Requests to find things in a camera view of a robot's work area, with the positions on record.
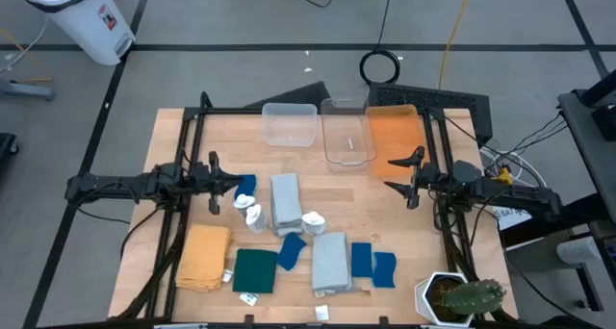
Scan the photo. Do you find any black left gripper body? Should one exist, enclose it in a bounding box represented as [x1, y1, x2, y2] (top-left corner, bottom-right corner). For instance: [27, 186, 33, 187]
[191, 150, 227, 216]

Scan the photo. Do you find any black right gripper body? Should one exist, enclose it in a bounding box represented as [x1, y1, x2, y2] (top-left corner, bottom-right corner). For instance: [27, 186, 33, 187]
[407, 161, 440, 211]

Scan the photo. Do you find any small blue cloth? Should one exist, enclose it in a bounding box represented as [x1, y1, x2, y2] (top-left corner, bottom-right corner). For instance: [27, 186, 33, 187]
[234, 173, 258, 201]

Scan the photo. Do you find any grey waffle towel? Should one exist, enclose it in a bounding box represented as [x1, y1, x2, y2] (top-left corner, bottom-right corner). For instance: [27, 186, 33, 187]
[269, 172, 304, 238]
[311, 231, 355, 292]

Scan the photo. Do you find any yellow towel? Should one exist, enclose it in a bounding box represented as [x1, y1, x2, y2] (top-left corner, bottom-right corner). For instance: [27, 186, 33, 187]
[174, 222, 234, 292]

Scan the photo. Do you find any green towel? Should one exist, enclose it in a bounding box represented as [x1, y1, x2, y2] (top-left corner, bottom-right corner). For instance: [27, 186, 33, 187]
[232, 248, 279, 294]

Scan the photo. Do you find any orange plastic bin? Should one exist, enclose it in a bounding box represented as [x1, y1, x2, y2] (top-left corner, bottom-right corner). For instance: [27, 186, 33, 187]
[365, 103, 431, 179]

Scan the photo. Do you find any clear plastic tray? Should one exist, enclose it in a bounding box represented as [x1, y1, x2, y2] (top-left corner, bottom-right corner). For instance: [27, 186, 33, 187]
[320, 96, 378, 172]

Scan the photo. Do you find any black perforated case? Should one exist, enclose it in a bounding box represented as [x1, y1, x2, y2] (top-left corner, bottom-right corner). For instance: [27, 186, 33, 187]
[368, 82, 494, 145]

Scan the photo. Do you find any frosted plastic bin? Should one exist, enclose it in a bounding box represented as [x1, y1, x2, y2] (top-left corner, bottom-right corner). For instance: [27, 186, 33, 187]
[261, 102, 319, 148]

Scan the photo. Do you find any white printed paper sign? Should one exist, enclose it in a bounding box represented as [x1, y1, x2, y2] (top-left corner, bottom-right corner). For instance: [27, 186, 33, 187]
[493, 204, 533, 232]

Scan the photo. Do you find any black flat panel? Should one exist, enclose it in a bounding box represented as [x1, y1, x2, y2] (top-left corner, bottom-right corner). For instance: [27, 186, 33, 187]
[244, 81, 332, 110]

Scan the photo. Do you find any white hexagonal planter pot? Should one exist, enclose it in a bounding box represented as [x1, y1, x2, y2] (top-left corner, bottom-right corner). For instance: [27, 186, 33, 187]
[414, 270, 475, 328]

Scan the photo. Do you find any green cactus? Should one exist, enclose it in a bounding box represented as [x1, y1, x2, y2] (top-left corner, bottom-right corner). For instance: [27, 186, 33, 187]
[435, 278, 507, 316]

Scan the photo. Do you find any black equipment cart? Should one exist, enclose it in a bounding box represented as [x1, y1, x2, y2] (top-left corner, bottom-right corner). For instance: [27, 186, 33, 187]
[556, 67, 616, 224]

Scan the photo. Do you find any grey cylinder cushion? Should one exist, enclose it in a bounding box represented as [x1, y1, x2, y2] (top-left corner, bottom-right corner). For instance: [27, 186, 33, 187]
[556, 236, 603, 266]

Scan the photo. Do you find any black metal stand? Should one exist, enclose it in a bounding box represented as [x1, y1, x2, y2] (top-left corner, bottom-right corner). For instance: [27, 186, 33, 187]
[500, 193, 616, 314]

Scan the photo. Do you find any grey metal stand foot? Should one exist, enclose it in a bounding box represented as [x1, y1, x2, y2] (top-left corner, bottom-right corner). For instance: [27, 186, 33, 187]
[0, 77, 57, 102]

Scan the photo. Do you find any white pedal trash can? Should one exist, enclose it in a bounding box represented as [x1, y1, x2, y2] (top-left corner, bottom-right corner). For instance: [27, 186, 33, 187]
[21, 0, 138, 66]

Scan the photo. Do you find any black caster base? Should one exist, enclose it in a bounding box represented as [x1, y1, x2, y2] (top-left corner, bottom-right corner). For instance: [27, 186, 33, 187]
[0, 132, 20, 157]

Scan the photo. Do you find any black coiled cable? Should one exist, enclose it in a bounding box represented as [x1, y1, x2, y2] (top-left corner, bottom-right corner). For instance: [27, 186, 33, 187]
[358, 0, 402, 87]

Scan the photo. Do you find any yellow floor cable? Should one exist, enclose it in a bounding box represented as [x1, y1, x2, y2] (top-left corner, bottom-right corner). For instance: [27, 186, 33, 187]
[438, 0, 475, 90]

